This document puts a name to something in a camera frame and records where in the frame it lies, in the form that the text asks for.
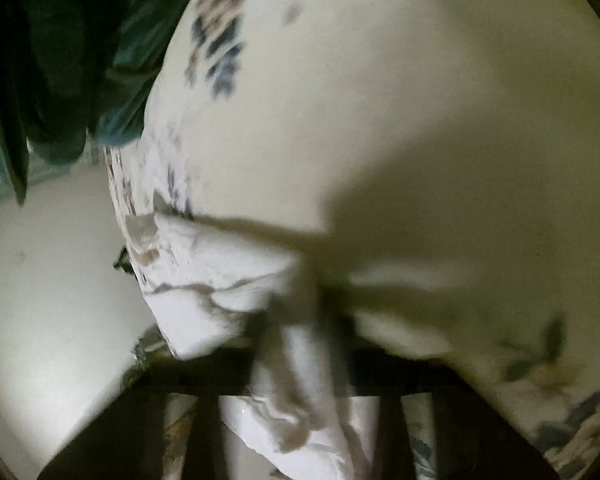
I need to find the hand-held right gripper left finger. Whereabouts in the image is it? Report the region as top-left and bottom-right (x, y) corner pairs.
(36, 349), (261, 480)

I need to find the small white garment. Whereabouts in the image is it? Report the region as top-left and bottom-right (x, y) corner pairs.
(122, 210), (383, 480)

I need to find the white floral bed sheet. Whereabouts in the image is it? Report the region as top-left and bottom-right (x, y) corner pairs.
(102, 0), (600, 480)

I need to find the dark green cloth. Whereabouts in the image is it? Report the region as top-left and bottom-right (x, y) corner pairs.
(0, 0), (217, 206)

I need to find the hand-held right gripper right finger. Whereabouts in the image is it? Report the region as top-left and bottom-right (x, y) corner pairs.
(344, 332), (563, 480)

